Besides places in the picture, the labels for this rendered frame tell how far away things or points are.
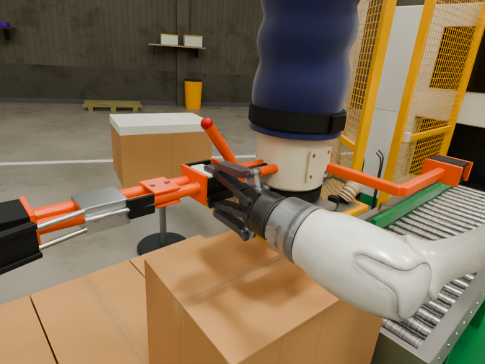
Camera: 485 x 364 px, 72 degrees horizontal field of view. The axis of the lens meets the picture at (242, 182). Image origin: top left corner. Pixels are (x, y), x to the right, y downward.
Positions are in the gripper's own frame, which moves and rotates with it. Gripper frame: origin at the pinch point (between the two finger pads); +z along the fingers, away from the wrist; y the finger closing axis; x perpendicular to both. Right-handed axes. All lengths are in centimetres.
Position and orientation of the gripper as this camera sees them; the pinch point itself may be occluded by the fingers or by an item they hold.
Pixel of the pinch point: (205, 181)
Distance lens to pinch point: 66.1
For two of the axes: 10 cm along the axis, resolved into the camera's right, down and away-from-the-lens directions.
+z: -6.6, -3.1, 6.8
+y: -0.6, 9.3, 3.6
